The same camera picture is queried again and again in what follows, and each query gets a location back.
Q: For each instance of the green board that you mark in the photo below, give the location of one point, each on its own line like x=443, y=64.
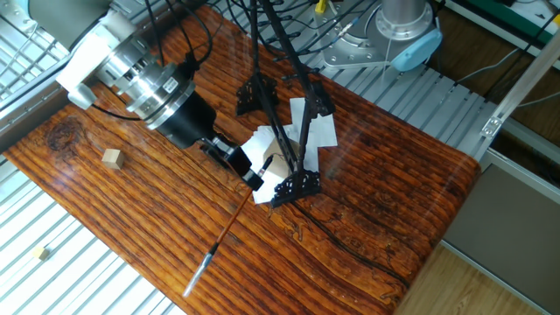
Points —
x=538, y=13

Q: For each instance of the large wooden block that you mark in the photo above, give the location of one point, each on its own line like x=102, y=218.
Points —
x=276, y=164

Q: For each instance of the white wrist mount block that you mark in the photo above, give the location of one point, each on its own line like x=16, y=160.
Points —
x=83, y=70

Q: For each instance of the small wooden cube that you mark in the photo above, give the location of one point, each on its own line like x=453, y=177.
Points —
x=111, y=158

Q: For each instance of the tiny yellow cube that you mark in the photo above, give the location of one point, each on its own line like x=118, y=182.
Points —
x=44, y=254

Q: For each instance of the grey robot base column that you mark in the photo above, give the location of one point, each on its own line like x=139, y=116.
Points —
x=404, y=13

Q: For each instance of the black metal pen rack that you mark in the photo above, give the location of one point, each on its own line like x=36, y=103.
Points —
x=290, y=144

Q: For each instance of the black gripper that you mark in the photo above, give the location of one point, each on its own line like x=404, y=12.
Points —
x=188, y=121

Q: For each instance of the thin calligraphy brush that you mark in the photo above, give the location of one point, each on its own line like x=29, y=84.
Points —
x=219, y=245

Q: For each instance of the white paper sheet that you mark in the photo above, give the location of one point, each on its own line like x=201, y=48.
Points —
x=262, y=194
x=261, y=142
x=322, y=131

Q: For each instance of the white aluminium frame post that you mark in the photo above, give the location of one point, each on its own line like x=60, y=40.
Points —
x=525, y=80

